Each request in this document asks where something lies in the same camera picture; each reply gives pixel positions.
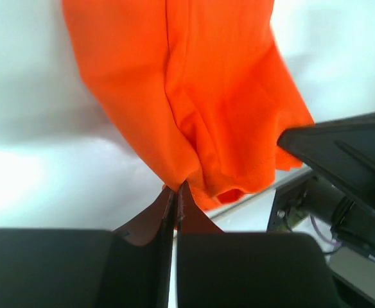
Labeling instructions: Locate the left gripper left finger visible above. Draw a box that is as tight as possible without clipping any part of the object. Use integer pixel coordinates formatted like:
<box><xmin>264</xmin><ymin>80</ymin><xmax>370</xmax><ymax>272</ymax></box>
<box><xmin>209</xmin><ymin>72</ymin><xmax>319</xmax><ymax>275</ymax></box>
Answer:
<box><xmin>115</xmin><ymin>187</ymin><xmax>175</xmax><ymax>307</ymax></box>

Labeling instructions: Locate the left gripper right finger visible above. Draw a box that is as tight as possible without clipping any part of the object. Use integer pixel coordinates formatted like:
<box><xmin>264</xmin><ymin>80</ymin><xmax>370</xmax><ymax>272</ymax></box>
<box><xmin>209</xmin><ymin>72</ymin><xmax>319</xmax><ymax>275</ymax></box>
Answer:
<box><xmin>177</xmin><ymin>181</ymin><xmax>223</xmax><ymax>234</ymax></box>

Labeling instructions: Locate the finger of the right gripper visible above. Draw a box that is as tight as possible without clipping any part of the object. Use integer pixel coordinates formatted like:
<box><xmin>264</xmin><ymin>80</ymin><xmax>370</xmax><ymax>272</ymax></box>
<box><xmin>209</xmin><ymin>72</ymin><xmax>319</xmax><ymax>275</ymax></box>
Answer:
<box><xmin>277</xmin><ymin>113</ymin><xmax>375</xmax><ymax>217</ymax></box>

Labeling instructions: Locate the orange t shirt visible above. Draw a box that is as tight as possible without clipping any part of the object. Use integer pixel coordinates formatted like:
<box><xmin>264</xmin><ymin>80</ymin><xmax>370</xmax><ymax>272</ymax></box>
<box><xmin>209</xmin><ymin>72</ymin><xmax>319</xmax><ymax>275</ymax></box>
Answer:
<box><xmin>62</xmin><ymin>1</ymin><xmax>313</xmax><ymax>210</ymax></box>

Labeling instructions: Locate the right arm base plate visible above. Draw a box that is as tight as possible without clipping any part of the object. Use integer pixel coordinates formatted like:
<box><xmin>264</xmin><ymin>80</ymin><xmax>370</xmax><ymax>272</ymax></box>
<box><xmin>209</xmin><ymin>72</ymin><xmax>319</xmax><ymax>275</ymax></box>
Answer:
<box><xmin>266</xmin><ymin>171</ymin><xmax>375</xmax><ymax>261</ymax></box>

